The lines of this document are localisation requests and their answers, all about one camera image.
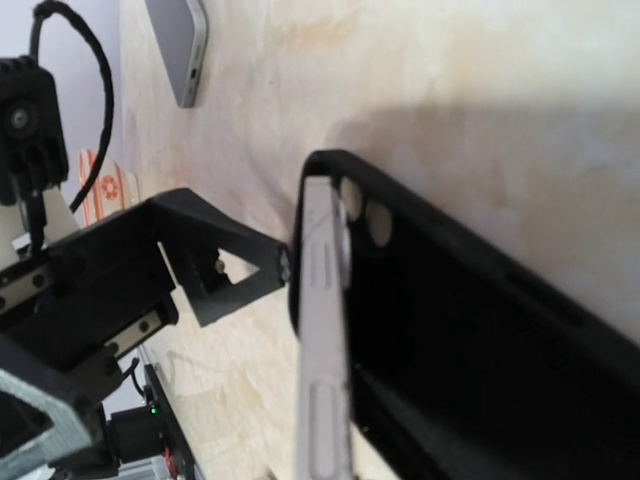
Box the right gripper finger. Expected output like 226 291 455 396
1 335 108 479

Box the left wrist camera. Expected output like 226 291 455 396
1 56 69 206

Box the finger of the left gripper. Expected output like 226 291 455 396
146 188 290 327

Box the black phone case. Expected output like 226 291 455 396
302 150 639 479

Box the red white patterned bowl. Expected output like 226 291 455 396
79 157 140 226

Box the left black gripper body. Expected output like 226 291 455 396
1 209 179 385

